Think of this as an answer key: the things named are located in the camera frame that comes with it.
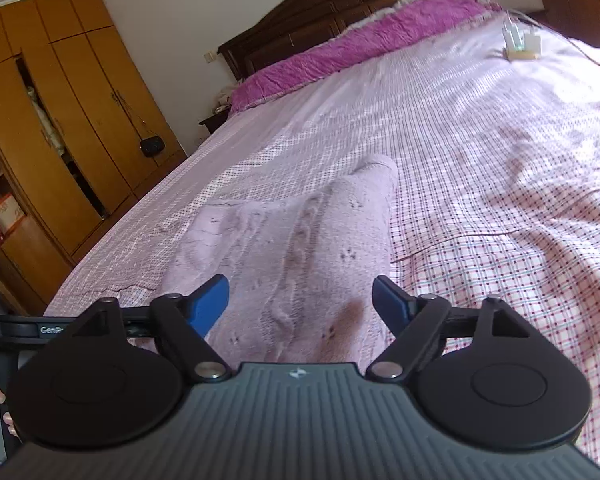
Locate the dark wooden nightstand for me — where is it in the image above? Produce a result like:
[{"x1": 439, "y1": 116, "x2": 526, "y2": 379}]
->
[{"x1": 199, "y1": 108, "x2": 230, "y2": 134}]

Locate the dark wooden headboard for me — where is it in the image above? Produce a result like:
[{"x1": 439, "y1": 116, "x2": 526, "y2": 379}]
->
[{"x1": 218, "y1": 0, "x2": 398, "y2": 80}]

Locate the power strip with white chargers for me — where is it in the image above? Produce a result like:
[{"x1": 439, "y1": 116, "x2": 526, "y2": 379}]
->
[{"x1": 502, "y1": 22, "x2": 542, "y2": 62}]

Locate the white charging cable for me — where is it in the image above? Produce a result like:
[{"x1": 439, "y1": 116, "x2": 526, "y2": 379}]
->
[{"x1": 504, "y1": 8, "x2": 600, "y2": 76}]

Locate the pink checkered bed sheet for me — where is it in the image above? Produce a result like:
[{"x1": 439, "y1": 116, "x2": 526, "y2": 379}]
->
[{"x1": 47, "y1": 16, "x2": 600, "y2": 464}]

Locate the magenta quilted pillow cover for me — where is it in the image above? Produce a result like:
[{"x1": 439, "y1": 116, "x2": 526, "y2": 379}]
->
[{"x1": 230, "y1": 0, "x2": 491, "y2": 114}]

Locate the small black shoulder bag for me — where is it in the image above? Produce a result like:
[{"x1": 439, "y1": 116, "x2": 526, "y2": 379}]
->
[{"x1": 140, "y1": 136, "x2": 166, "y2": 158}]

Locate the wall power socket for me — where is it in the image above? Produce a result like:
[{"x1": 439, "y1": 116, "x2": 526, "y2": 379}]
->
[{"x1": 204, "y1": 51, "x2": 216, "y2": 63}]

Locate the orange wooden wardrobe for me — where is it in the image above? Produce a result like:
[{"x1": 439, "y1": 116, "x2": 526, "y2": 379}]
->
[{"x1": 0, "y1": 0, "x2": 185, "y2": 315}]

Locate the pink knitted cardigan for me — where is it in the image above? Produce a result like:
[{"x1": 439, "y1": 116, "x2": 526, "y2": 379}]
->
[{"x1": 158, "y1": 155, "x2": 398, "y2": 367}]

